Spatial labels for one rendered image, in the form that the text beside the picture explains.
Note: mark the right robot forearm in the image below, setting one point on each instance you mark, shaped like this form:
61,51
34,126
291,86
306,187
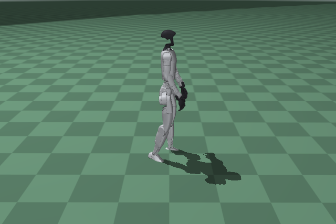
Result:
173,87

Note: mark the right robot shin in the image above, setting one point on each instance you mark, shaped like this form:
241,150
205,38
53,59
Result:
159,140

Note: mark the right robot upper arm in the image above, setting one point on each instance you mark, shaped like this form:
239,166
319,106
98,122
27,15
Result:
167,58

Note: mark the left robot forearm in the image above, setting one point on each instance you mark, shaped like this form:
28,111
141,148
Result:
178,78

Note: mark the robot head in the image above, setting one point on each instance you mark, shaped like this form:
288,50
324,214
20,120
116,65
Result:
168,34

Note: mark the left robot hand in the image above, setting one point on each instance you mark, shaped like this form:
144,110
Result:
183,91

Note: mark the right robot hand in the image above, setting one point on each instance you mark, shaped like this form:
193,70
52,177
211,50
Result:
181,102

